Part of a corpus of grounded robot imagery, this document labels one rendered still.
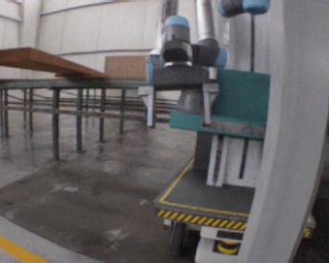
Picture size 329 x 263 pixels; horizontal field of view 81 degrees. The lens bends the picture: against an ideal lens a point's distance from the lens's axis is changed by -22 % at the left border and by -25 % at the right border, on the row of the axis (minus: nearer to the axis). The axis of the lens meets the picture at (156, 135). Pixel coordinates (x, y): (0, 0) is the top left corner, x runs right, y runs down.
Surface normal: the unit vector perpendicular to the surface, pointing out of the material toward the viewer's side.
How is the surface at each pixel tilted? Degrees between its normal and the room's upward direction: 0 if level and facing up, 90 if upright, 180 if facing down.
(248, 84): 90
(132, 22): 88
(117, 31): 90
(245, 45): 90
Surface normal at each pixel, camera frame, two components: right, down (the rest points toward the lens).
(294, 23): -0.27, 0.17
